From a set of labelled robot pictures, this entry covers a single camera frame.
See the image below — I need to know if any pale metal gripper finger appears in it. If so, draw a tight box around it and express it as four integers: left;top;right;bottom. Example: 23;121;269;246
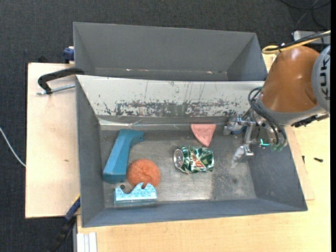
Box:
223;115;249;137
230;143;255;169

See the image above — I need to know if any pink triangular piece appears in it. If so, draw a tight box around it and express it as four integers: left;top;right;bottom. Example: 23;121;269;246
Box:
190;123;217;148

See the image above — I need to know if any crushed green drink can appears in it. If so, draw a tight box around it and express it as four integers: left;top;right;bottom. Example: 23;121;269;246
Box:
173;145;215;174

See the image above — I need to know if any grey metal bin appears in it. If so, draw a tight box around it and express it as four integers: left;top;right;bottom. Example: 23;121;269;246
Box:
72;22;308;228

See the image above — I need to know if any orange round scrubber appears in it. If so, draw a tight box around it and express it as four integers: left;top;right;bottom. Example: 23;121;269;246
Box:
126;158;161;189

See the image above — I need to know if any light blue wave-shaped sponge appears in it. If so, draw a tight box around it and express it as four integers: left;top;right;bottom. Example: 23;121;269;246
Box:
113;182;158;207

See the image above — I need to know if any pale wood board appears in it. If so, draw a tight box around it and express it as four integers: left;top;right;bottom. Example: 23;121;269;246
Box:
25;53;316;219

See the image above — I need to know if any blue plastic handle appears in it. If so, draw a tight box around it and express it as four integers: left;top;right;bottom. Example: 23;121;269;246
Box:
102;129;146;185

